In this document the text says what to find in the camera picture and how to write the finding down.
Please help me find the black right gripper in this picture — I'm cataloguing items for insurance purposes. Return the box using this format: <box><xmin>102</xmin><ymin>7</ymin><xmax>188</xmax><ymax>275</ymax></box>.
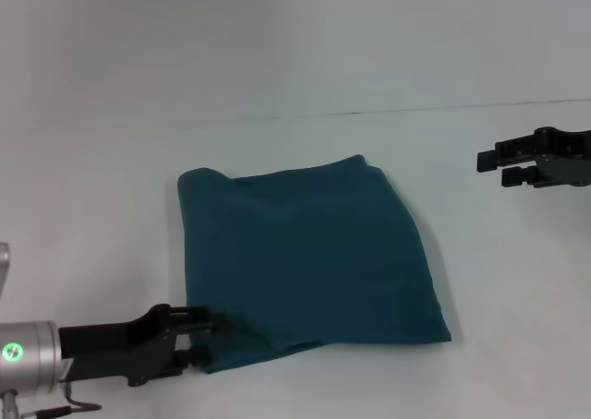
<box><xmin>476</xmin><ymin>126</ymin><xmax>591</xmax><ymax>190</ymax></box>

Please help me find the left arm gripper cable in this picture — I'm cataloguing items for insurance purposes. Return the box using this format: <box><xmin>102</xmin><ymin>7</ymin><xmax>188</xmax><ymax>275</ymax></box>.
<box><xmin>0</xmin><ymin>380</ymin><xmax>103</xmax><ymax>419</ymax></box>

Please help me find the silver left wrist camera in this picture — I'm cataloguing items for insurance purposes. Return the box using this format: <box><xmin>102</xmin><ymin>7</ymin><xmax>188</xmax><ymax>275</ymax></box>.
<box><xmin>0</xmin><ymin>242</ymin><xmax>12</xmax><ymax>296</ymax></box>

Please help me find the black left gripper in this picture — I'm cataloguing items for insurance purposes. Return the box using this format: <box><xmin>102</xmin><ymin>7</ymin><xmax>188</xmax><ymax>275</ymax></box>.
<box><xmin>58</xmin><ymin>304</ymin><xmax>228</xmax><ymax>388</ymax></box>

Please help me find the teal blue t-shirt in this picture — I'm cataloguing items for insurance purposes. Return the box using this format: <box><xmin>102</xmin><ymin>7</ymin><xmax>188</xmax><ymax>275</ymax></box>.
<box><xmin>177</xmin><ymin>154</ymin><xmax>452</xmax><ymax>377</ymax></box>

